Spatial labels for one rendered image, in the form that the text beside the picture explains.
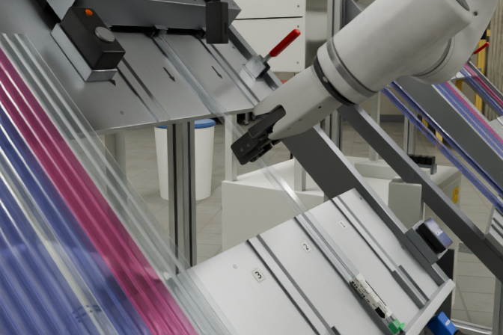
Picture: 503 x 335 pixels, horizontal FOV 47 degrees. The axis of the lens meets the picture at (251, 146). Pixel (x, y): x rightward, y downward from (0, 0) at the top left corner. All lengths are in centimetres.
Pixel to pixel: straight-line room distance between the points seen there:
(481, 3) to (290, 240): 35
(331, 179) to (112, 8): 43
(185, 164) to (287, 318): 57
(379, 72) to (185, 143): 56
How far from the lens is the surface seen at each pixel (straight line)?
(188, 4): 87
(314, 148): 95
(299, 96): 68
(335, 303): 71
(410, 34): 64
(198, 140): 417
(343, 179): 93
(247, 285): 62
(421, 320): 78
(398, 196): 113
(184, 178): 114
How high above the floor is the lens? 106
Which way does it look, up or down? 9 degrees down
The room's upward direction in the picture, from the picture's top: straight up
